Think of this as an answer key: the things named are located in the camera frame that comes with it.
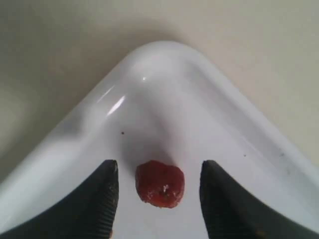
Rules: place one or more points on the red dried fruit piece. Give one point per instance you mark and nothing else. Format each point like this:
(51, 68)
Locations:
(160, 184)

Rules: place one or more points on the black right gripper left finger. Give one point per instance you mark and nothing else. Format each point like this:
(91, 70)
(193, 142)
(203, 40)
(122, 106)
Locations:
(88, 212)

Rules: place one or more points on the white rectangular plastic tray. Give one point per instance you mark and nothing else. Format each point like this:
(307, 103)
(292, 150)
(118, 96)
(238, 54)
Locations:
(164, 102)

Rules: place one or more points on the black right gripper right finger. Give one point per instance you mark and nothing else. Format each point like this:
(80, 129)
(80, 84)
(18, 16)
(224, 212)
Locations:
(231, 212)

